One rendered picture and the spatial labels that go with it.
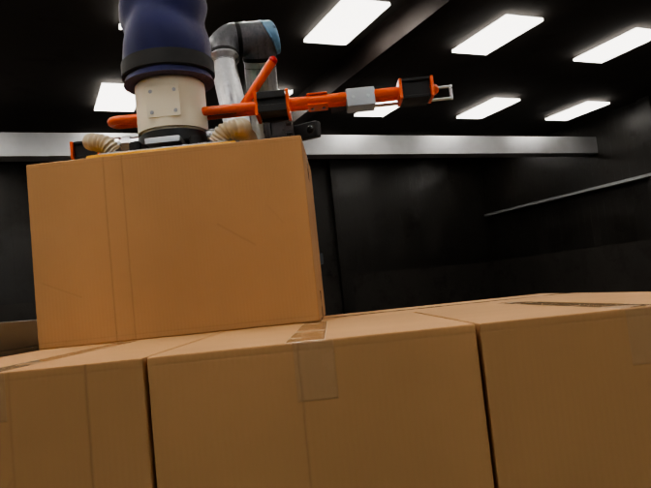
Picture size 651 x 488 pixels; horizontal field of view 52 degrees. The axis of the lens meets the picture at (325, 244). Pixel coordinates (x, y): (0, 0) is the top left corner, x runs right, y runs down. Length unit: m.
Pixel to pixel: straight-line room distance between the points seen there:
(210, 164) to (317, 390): 0.76
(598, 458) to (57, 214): 1.15
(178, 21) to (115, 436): 1.09
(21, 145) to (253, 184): 9.78
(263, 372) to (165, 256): 0.69
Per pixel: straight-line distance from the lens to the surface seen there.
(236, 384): 0.82
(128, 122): 1.71
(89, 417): 0.86
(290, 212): 1.42
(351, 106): 1.65
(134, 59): 1.67
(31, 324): 1.65
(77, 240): 1.52
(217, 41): 2.31
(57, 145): 11.15
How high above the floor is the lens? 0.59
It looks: 5 degrees up
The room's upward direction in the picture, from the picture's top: 6 degrees counter-clockwise
